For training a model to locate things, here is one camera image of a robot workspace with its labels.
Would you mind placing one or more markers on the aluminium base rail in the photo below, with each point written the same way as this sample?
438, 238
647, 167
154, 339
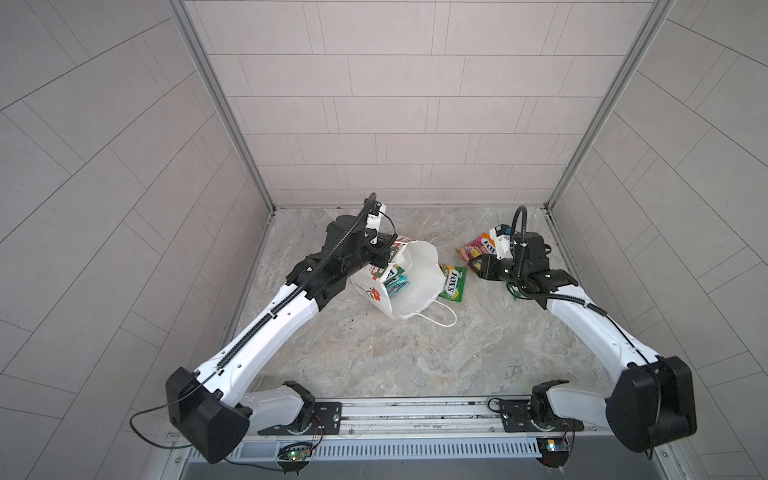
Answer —
403, 417

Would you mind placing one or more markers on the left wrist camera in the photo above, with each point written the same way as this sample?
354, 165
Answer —
373, 219

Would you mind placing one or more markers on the aluminium right corner post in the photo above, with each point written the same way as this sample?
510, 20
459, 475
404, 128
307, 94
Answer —
649, 29

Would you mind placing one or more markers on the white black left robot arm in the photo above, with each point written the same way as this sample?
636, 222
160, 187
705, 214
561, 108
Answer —
258, 354

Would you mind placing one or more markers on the teal candy packet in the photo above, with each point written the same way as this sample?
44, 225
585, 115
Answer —
395, 281

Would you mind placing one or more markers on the aluminium corner post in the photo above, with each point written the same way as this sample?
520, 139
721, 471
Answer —
192, 40
649, 29

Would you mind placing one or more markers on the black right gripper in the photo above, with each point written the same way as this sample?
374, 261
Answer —
486, 266

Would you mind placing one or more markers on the right circuit board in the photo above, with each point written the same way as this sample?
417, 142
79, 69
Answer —
554, 452

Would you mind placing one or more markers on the orange Fox's candy packet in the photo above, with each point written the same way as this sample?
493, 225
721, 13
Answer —
482, 245

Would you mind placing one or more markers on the green Fox's candy packet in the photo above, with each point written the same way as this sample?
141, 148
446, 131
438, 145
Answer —
454, 284

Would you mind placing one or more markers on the aluminium left corner post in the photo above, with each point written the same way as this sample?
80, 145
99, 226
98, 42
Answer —
192, 40

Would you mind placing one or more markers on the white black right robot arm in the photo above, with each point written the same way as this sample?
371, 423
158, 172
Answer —
606, 360

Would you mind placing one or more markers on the circuit board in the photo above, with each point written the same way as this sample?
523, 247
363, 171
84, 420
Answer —
554, 452
295, 452

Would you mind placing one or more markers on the left circuit board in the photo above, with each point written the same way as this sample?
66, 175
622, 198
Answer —
295, 452

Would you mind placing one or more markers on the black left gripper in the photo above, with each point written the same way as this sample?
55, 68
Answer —
379, 242

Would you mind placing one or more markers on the white floral paper bag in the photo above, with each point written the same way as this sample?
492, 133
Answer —
409, 283

